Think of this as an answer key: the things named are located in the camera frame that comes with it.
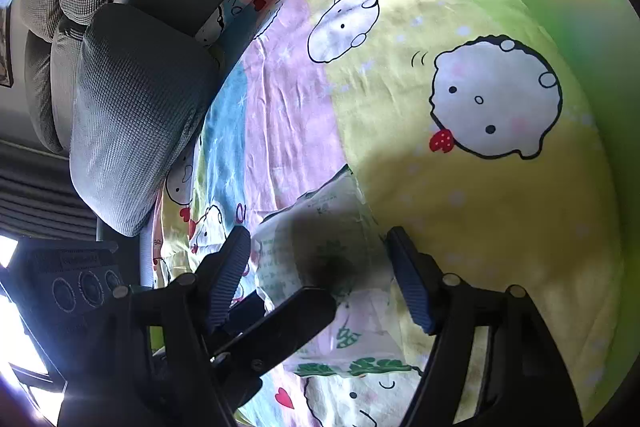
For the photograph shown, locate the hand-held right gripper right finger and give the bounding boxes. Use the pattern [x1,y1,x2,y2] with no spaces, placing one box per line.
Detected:
[386,227,583,427]

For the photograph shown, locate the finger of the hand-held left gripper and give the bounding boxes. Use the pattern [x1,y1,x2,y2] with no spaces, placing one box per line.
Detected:
[225,291,266,325]
[207,287,337,408]

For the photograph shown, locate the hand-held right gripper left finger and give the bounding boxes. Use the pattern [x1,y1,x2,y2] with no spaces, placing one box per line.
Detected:
[57,224,253,427]

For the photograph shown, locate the clear plastic bag green print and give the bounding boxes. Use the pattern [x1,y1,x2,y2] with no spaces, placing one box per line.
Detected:
[250,167,426,380]

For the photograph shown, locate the bright window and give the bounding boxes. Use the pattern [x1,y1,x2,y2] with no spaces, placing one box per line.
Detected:
[0,232,66,408]

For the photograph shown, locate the cartoon printed blanket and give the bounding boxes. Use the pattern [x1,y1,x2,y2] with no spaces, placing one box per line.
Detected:
[140,0,631,427]

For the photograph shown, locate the dark pleated curtain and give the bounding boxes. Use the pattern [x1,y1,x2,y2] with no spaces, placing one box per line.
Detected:
[0,142,98,240]

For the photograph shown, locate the grey textured cushion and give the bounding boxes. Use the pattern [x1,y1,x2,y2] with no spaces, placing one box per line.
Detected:
[69,3,222,238]

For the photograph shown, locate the framed picture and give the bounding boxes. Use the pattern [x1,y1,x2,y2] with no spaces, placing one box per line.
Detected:
[0,7,13,88]

